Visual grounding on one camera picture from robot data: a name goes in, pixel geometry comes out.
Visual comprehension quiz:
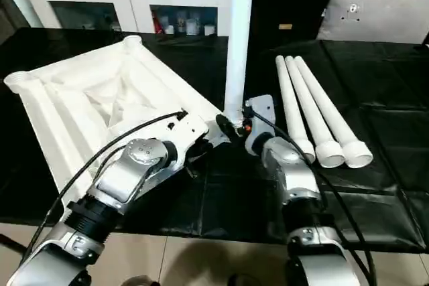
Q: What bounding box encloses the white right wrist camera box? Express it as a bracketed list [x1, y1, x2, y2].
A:
[243, 95, 276, 156]

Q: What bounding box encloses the black work mat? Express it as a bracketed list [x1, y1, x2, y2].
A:
[0, 28, 429, 253]

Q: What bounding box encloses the grey cushion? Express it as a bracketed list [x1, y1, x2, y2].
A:
[316, 0, 429, 44]

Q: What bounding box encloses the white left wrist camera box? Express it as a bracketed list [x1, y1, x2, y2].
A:
[158, 113, 210, 147]

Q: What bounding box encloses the white plastic table leg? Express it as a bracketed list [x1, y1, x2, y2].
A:
[285, 56, 347, 169]
[223, 0, 256, 126]
[295, 56, 374, 169]
[275, 56, 316, 164]

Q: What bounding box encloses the white plastic table top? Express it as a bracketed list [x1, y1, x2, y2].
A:
[3, 35, 232, 197]

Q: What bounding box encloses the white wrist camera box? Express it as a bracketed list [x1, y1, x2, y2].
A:
[243, 95, 276, 156]
[158, 113, 210, 147]

